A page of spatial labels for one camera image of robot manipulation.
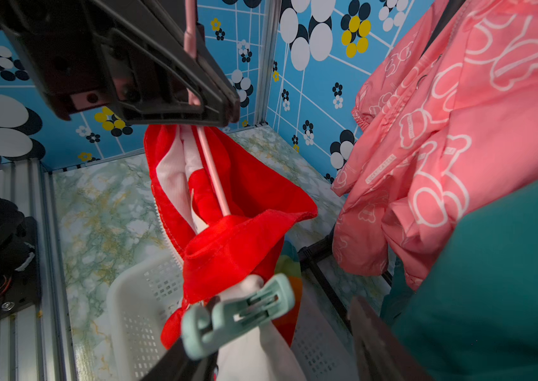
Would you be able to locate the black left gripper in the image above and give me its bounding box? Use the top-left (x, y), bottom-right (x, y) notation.
top-left (0, 1), bottom-right (240, 127)

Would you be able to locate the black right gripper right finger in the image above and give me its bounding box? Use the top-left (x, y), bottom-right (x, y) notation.
top-left (348, 296), bottom-right (432, 381)

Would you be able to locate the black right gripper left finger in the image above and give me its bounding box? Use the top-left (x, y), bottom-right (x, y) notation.
top-left (143, 296), bottom-right (221, 380)

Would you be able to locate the mint green clothespin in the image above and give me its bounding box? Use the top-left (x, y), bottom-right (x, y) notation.
top-left (181, 273), bottom-right (295, 360)

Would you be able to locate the pink clothes hanger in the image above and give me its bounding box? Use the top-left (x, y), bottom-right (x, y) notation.
top-left (182, 0), bottom-right (232, 217)

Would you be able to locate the white red cartoon jacket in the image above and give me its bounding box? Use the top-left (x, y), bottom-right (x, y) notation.
top-left (144, 125), bottom-right (317, 380)

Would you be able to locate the white plastic basket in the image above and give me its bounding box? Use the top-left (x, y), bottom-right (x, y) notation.
top-left (107, 254), bottom-right (358, 380)

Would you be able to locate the black clothes rack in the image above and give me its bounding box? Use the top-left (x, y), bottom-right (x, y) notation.
top-left (298, 232), bottom-right (394, 330)

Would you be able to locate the green jacket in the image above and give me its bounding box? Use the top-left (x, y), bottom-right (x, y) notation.
top-left (380, 181), bottom-right (538, 380)

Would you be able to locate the pink jacket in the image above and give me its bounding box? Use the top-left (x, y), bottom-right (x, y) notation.
top-left (332, 1), bottom-right (538, 289)

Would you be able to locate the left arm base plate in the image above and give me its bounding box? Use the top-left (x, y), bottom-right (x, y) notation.
top-left (0, 198), bottom-right (42, 319)

